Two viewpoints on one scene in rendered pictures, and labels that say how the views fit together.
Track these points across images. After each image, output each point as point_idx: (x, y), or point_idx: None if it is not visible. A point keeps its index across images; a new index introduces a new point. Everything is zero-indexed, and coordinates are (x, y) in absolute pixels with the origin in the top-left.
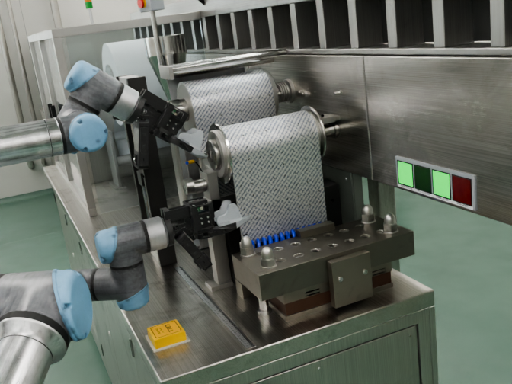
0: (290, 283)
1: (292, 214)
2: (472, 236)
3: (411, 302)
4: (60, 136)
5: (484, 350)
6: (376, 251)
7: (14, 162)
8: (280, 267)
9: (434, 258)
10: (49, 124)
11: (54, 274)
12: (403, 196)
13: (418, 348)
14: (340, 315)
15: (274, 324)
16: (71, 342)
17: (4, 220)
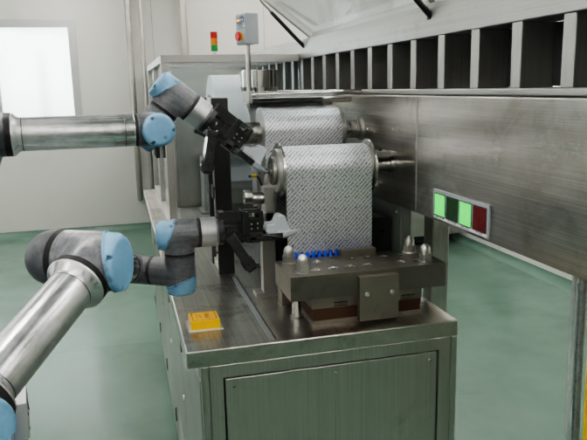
0: (320, 291)
1: (338, 235)
2: (564, 320)
3: (433, 328)
4: (134, 129)
5: (546, 428)
6: (406, 275)
7: (93, 146)
8: (312, 274)
9: (519, 336)
10: (127, 118)
11: (104, 232)
12: (503, 273)
13: (437, 374)
14: (362, 327)
15: (301, 326)
16: (143, 360)
17: None
